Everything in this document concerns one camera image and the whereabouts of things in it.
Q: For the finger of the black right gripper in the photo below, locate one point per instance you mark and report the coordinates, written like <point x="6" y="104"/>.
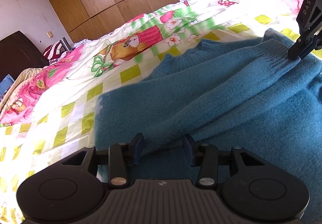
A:
<point x="300" y="49"/>
<point x="316" y="44"/>

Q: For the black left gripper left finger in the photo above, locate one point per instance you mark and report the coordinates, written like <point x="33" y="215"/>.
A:
<point x="122" y="156"/>

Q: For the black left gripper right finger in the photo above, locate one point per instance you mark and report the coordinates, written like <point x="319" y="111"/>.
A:
<point x="204" y="156"/>

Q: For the teal knitted sweater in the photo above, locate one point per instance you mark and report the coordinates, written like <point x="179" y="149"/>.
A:
<point x="244" y="93"/>

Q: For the checkered cartoon print duvet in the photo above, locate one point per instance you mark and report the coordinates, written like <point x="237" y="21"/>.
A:
<point x="49" y="113"/>

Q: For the metal thermos cup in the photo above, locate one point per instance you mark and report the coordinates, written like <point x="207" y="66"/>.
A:
<point x="65" y="44"/>

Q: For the blue pillow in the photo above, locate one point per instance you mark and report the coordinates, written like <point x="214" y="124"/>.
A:
<point x="5" y="85"/>

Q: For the dark wooden headboard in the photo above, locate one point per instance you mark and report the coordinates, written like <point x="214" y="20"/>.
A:
<point x="18" y="53"/>

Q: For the beige wall switch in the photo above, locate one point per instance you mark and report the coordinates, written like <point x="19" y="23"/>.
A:
<point x="49" y="34"/>

